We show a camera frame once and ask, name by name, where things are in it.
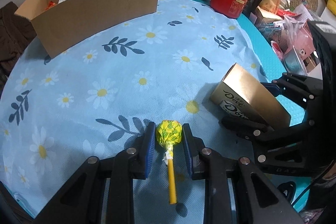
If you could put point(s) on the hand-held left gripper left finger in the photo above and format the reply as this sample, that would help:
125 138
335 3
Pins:
149 145

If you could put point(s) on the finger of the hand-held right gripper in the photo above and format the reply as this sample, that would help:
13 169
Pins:
252 129
294 87

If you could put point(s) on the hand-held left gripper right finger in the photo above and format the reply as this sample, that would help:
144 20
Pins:
187 150

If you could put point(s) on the yellow lollipop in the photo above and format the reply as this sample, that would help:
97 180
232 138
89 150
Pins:
169 134

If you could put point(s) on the gold chocolate box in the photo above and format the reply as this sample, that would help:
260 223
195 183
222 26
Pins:
244 87

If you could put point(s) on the cardboard box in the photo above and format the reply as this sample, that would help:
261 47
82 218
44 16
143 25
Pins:
92 16

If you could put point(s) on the small red snack packet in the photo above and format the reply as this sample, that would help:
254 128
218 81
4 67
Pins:
51 5

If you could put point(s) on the pink panda box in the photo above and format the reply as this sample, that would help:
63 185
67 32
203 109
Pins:
302 43

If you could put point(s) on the blue daisy tablecloth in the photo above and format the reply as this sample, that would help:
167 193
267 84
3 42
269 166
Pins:
105 69

